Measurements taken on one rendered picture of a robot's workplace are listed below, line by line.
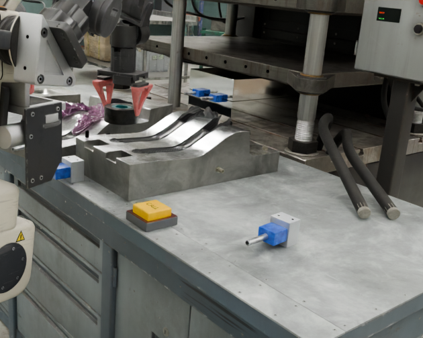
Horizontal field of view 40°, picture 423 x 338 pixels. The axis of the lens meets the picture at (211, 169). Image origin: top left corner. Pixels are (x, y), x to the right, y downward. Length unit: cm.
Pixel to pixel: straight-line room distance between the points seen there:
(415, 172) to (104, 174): 142
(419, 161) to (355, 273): 138
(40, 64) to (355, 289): 66
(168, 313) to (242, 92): 116
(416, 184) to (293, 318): 162
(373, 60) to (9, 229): 120
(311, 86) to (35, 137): 98
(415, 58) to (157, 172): 85
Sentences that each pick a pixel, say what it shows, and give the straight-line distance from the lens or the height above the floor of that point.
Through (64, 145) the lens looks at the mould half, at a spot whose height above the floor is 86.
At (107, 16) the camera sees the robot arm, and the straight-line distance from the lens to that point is 108.
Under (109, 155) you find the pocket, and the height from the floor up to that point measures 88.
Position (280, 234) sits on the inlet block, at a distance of 116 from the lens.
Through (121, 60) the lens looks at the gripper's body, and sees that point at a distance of 133.
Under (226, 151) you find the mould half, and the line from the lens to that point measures 150.
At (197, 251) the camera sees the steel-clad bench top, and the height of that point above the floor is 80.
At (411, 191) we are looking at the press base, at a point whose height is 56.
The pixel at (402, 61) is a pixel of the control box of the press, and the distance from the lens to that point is 183.
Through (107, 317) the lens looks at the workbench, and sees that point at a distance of 153.
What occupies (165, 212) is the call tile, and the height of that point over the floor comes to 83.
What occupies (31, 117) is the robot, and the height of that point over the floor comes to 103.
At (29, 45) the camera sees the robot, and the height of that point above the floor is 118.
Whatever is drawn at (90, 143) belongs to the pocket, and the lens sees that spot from 151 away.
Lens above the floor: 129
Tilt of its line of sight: 18 degrees down
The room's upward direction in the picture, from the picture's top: 5 degrees clockwise
